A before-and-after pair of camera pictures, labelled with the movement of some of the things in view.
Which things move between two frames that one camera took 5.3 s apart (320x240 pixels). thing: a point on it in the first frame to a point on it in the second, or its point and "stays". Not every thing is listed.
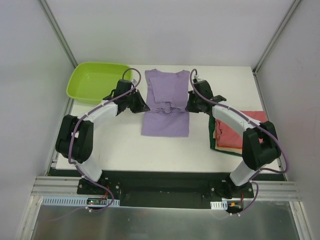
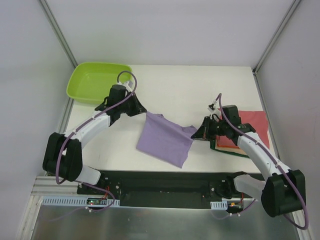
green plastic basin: [90, 82] stays
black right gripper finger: [192, 97] to [207, 127]
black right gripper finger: [191, 107] to [200, 134]
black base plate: [167, 189] stays
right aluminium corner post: [278, 32] stays
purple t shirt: [168, 93] to [161, 138]
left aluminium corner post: [45, 8] stays
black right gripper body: [195, 102] to [207, 128]
